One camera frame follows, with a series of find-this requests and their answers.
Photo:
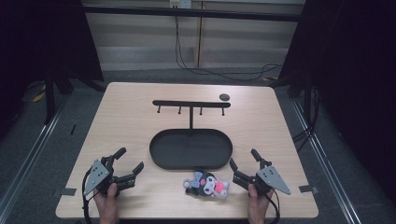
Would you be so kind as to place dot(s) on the black hook rack with tray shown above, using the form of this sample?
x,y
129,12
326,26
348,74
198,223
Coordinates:
x,y
190,151

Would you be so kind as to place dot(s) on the yellow floor marker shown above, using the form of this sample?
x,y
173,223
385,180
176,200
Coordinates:
x,y
39,97

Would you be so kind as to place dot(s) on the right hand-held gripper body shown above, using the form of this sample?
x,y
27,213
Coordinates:
x,y
272,179

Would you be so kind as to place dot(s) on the black metal stand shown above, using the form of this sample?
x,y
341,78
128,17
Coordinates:
x,y
49,96

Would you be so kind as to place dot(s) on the black horizontal bar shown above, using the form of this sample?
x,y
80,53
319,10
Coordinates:
x,y
186,12

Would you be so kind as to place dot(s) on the aluminium floor rail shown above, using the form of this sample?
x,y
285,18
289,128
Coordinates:
x,y
28,158
327,168

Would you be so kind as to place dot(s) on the white wall socket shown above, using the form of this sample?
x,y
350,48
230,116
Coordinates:
x,y
180,3

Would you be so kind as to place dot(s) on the black floor tape strip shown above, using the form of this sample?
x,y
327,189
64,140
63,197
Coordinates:
x,y
73,129

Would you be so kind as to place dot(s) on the dark curtain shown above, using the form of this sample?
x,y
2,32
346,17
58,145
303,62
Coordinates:
x,y
348,77
40,43

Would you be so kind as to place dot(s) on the small black round object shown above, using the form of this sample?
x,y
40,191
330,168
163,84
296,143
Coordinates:
x,y
224,97

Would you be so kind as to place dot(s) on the person's left hand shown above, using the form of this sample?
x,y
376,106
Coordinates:
x,y
109,207

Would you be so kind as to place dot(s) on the grey tape piece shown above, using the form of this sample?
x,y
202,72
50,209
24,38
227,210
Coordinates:
x,y
308,188
68,191

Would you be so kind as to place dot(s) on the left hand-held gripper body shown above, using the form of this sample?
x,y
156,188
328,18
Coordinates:
x,y
97,175

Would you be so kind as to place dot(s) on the person's right hand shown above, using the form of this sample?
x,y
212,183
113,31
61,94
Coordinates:
x,y
258,207

